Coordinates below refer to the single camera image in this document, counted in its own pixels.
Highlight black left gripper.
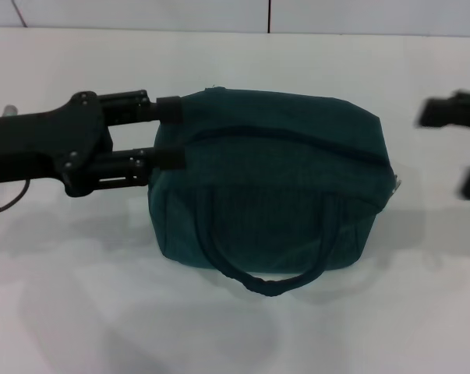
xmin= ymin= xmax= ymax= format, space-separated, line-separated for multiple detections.
xmin=0 ymin=90 xmax=115 ymax=198

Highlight dark teal insulated lunch bag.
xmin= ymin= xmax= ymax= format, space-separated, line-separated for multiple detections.
xmin=147 ymin=86 xmax=402 ymax=299

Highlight black cable with silver plug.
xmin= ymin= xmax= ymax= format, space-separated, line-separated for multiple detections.
xmin=0 ymin=179 xmax=31 ymax=216

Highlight thin dark background cable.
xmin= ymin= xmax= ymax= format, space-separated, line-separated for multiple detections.
xmin=10 ymin=0 xmax=27 ymax=28

